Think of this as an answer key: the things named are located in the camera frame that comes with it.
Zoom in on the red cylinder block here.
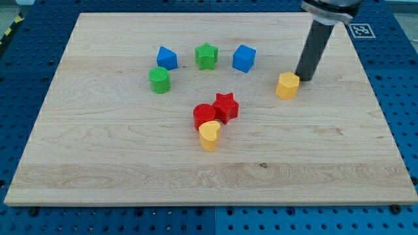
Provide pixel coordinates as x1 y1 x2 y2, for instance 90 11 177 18
193 103 216 131

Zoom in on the white fiducial marker tag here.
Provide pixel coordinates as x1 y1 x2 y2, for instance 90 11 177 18
349 23 376 39

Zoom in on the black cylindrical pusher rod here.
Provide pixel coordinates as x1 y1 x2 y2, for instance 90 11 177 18
295 20 334 82

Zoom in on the blue triangle block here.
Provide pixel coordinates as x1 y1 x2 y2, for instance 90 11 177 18
156 46 178 70

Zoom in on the blue cube block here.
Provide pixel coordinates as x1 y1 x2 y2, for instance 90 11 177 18
233 44 256 73

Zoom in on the green cylinder block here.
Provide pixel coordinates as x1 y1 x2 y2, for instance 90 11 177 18
148 67 170 94

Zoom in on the green star block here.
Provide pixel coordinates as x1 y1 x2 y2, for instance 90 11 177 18
195 42 218 70

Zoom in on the light wooden board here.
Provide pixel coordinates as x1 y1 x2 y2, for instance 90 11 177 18
5 12 417 206

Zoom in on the yellow hexagon block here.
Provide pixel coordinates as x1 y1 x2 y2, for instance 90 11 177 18
275 72 300 99

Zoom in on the red star block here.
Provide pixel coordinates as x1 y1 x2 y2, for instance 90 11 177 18
212 93 239 124

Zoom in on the yellow heart block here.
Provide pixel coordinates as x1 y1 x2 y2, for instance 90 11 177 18
199 120 221 151

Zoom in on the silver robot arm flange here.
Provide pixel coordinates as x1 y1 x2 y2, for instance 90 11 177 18
301 0 364 25

